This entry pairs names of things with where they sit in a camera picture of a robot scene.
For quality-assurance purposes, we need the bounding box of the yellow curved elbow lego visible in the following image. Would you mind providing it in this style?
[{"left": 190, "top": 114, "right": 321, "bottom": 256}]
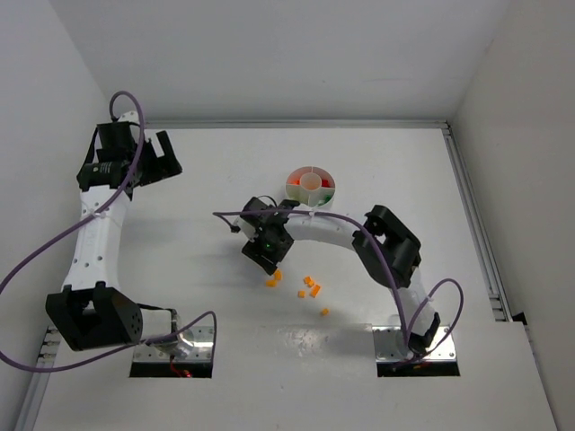
[{"left": 265, "top": 269, "right": 283, "bottom": 287}]

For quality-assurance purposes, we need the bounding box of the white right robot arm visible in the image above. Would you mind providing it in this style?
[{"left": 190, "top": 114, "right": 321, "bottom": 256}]
[{"left": 232, "top": 197, "right": 440, "bottom": 356}]

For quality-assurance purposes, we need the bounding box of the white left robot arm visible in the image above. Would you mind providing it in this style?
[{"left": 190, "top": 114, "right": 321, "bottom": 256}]
[{"left": 45, "top": 121, "right": 182, "bottom": 351}]

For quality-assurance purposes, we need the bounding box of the yellow long lego brick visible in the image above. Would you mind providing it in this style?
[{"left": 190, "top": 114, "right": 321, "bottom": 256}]
[{"left": 310, "top": 285, "right": 321, "bottom": 298}]

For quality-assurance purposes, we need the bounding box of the white divided round container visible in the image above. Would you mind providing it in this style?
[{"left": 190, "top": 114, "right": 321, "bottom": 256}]
[{"left": 285, "top": 166, "right": 336, "bottom": 210}]

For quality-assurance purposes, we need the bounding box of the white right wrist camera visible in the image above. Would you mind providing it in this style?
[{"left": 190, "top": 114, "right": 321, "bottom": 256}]
[{"left": 233, "top": 216, "right": 256, "bottom": 238}]

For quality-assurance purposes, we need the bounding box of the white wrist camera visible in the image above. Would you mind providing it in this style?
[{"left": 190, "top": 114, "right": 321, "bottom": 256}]
[
  {"left": 118, "top": 110, "right": 140, "bottom": 127},
  {"left": 233, "top": 216, "right": 256, "bottom": 238}
]

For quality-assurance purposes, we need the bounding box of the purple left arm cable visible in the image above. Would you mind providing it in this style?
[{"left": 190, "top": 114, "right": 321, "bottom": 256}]
[{"left": 0, "top": 91, "right": 217, "bottom": 373}]

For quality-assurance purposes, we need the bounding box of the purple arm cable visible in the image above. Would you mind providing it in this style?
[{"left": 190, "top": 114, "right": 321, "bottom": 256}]
[
  {"left": 212, "top": 209, "right": 466, "bottom": 365},
  {"left": 0, "top": 91, "right": 217, "bottom": 373}
]

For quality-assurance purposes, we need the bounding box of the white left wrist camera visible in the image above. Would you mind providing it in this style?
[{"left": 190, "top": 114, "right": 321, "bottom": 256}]
[{"left": 118, "top": 110, "right": 140, "bottom": 127}]

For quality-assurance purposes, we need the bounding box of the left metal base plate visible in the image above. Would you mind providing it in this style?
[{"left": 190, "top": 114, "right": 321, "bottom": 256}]
[{"left": 132, "top": 326, "right": 215, "bottom": 364}]

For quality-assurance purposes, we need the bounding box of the metal base plate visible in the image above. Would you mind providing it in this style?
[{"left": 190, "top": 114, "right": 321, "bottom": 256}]
[
  {"left": 372, "top": 326, "right": 457, "bottom": 364},
  {"left": 132, "top": 326, "right": 215, "bottom": 364}
]

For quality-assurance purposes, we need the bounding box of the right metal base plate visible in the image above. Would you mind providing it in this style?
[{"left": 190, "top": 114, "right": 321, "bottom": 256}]
[{"left": 372, "top": 326, "right": 457, "bottom": 364}]

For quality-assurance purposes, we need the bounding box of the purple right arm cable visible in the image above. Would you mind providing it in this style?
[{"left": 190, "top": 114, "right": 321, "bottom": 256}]
[{"left": 212, "top": 209, "right": 466, "bottom": 365}]

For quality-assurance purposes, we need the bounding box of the aluminium frame rail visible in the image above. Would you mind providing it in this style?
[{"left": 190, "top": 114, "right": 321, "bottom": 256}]
[{"left": 442, "top": 122, "right": 512, "bottom": 321}]

